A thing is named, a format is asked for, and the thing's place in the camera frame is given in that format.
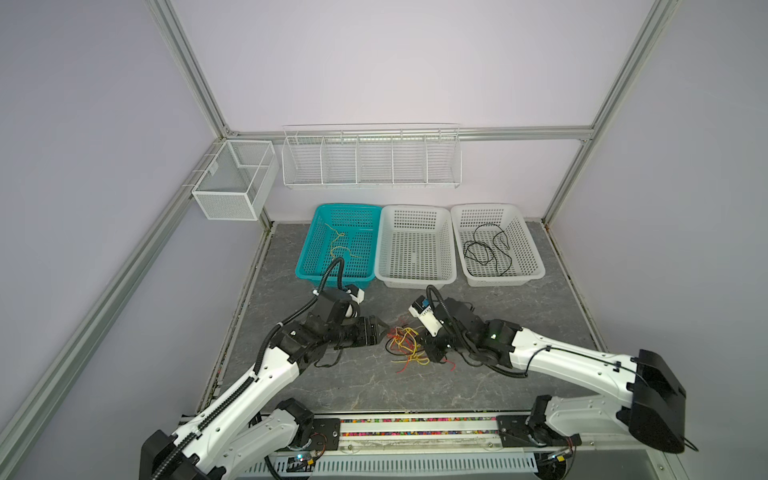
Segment white wire shelf rack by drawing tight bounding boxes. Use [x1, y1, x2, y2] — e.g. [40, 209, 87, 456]
[281, 123, 463, 189]

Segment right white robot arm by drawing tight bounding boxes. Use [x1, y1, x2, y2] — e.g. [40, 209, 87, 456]
[409, 286, 692, 454]

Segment red yellow black cables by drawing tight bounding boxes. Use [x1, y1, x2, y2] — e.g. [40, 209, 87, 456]
[383, 325, 457, 375]

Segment black cable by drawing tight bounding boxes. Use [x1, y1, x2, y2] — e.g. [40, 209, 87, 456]
[462, 221, 514, 279]

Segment white plastic basket right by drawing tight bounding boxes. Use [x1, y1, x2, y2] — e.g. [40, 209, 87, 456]
[450, 203, 546, 287]

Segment white mesh wall box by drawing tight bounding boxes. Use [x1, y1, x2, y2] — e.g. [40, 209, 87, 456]
[192, 140, 279, 221]

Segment white slotted cable duct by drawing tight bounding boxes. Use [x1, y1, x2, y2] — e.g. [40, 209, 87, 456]
[272, 452, 539, 479]

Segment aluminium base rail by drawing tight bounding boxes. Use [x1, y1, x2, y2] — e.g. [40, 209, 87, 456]
[173, 410, 661, 454]

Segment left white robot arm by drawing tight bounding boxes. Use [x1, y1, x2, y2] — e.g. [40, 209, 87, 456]
[138, 258, 388, 479]

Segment yellow cable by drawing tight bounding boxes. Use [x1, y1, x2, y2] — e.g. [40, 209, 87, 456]
[322, 220, 361, 262]

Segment white plastic basket middle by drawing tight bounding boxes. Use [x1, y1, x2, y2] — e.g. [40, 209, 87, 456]
[374, 205, 457, 289]

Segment white plastic basket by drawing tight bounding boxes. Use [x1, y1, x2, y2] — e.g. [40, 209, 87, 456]
[374, 205, 457, 289]
[450, 203, 546, 287]

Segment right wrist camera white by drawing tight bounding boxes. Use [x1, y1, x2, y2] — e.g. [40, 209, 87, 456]
[409, 302, 442, 337]

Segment teal plastic basket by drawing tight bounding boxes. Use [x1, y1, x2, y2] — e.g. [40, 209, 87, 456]
[295, 203, 382, 289]

